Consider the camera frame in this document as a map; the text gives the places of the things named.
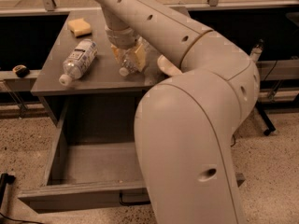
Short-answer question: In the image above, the small bottle on ledge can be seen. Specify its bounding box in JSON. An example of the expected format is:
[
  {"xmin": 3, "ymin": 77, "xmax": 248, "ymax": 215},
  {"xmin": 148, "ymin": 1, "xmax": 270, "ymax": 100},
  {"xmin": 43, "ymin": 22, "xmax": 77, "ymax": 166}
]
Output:
[{"xmin": 249, "ymin": 39, "xmax": 264, "ymax": 63}]

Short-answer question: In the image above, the black stand leg with wheel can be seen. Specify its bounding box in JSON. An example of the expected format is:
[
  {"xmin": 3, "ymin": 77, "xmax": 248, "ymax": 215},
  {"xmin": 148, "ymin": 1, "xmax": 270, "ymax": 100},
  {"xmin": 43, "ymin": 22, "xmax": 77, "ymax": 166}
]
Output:
[{"xmin": 255, "ymin": 101, "xmax": 276, "ymax": 136}]

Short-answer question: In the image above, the labelled clear water bottle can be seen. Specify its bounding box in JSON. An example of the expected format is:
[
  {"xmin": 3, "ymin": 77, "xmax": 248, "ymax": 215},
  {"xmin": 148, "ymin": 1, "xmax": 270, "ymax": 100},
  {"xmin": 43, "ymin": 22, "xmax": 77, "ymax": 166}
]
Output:
[{"xmin": 59, "ymin": 39, "xmax": 97, "ymax": 86}]

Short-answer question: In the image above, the yellow sponge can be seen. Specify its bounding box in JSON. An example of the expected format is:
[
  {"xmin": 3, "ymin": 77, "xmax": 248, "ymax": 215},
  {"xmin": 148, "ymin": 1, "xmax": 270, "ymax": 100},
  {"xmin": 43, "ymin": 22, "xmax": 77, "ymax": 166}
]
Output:
[{"xmin": 67, "ymin": 18, "xmax": 92, "ymax": 37}]

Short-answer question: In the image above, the white bowl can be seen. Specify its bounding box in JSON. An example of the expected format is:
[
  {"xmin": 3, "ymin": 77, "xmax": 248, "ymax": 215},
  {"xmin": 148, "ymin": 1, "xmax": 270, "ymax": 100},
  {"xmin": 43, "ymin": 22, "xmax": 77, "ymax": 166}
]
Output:
[{"xmin": 157, "ymin": 55, "xmax": 182, "ymax": 77}]

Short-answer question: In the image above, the grey cabinet with drawer opening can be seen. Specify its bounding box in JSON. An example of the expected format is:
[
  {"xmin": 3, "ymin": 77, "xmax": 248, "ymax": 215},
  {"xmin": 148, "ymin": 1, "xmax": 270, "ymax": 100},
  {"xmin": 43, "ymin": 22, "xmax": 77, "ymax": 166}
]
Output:
[{"xmin": 30, "ymin": 6, "xmax": 200, "ymax": 128}]

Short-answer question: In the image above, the metal window frame rail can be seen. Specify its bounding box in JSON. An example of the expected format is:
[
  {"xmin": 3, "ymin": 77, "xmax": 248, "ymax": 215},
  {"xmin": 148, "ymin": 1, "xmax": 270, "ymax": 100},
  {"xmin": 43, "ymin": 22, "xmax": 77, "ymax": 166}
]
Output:
[{"xmin": 0, "ymin": 0, "xmax": 299, "ymax": 17}]

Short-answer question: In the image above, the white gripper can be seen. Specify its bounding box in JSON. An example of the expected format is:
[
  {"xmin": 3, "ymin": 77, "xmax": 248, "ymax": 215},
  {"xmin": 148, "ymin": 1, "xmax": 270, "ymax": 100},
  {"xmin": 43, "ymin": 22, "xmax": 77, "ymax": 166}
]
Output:
[{"xmin": 105, "ymin": 26, "xmax": 146, "ymax": 72}]

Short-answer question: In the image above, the clear water bottle red band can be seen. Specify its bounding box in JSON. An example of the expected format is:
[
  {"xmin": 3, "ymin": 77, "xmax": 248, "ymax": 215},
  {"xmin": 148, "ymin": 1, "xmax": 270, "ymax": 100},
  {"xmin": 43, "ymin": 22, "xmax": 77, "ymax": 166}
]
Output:
[{"xmin": 119, "ymin": 38, "xmax": 147, "ymax": 77}]

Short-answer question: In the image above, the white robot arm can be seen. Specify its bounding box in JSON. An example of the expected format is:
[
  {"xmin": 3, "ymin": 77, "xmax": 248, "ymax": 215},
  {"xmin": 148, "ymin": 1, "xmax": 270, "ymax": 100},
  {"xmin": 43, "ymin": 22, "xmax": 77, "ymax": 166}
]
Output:
[{"xmin": 95, "ymin": 0, "xmax": 260, "ymax": 224}]

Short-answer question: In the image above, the open grey top drawer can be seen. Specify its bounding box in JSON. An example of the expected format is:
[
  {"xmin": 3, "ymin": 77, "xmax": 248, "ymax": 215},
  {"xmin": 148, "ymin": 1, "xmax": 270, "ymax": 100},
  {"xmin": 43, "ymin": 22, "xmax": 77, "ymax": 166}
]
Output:
[{"xmin": 20, "ymin": 87, "xmax": 240, "ymax": 214}]

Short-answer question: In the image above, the black drawer handle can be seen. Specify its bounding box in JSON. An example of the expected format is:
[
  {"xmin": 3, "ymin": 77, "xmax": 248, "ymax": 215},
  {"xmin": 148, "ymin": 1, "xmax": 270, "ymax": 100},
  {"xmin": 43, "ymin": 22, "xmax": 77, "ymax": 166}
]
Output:
[{"xmin": 119, "ymin": 192, "xmax": 150, "ymax": 206}]

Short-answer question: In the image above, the black object at left edge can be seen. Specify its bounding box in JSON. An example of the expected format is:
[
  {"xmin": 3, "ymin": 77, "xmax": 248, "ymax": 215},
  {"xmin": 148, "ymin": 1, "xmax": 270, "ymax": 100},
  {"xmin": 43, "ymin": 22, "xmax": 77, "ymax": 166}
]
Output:
[{"xmin": 0, "ymin": 173, "xmax": 16, "ymax": 207}]

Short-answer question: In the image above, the black yellow tape measure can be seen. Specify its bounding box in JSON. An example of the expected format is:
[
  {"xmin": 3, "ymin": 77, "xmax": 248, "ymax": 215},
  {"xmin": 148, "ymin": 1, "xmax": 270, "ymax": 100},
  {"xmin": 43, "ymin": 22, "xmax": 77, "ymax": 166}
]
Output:
[{"xmin": 12, "ymin": 64, "xmax": 30, "ymax": 77}]

